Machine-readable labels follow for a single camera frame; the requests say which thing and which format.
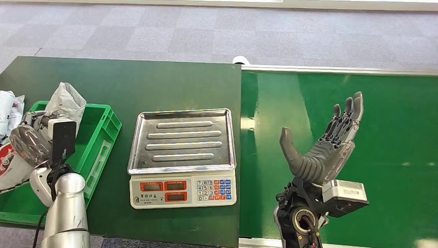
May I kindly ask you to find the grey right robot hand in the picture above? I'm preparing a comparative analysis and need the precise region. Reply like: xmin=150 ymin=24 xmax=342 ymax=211
xmin=278 ymin=91 xmax=364 ymax=187

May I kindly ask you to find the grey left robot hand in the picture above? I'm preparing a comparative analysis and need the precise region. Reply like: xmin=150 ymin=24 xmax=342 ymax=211
xmin=9 ymin=111 xmax=57 ymax=168

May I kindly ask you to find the grey parcel bag red print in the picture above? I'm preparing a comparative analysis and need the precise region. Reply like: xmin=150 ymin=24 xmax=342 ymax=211
xmin=0 ymin=82 xmax=87 ymax=194

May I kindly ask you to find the green plastic basket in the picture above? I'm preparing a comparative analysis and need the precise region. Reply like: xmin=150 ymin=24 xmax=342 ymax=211
xmin=0 ymin=100 xmax=122 ymax=227

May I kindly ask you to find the electronic weighing scale steel tray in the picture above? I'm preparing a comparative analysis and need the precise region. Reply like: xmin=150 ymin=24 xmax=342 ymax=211
xmin=127 ymin=108 xmax=238 ymax=209

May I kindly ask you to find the green conveyor belt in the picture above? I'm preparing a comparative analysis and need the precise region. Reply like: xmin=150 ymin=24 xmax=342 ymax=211
xmin=239 ymin=71 xmax=438 ymax=248

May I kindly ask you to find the white conveyor roller end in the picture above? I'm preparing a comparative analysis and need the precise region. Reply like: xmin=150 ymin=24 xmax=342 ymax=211
xmin=232 ymin=55 xmax=252 ymax=66

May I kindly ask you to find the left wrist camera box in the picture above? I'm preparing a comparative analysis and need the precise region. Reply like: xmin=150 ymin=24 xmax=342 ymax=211
xmin=48 ymin=118 xmax=77 ymax=162

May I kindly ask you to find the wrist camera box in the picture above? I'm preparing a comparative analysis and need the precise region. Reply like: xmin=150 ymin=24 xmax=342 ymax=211
xmin=48 ymin=118 xmax=77 ymax=162
xmin=321 ymin=179 xmax=369 ymax=219

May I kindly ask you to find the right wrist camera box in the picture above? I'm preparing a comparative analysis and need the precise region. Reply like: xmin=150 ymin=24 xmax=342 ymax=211
xmin=321 ymin=179 xmax=369 ymax=219

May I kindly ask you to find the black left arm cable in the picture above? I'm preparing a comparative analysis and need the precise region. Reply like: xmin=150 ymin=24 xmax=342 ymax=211
xmin=32 ymin=160 xmax=61 ymax=248

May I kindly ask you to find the metal conveyor frame rail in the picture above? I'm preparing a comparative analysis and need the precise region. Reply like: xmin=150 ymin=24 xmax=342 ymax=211
xmin=241 ymin=64 xmax=438 ymax=76
xmin=238 ymin=238 xmax=373 ymax=248

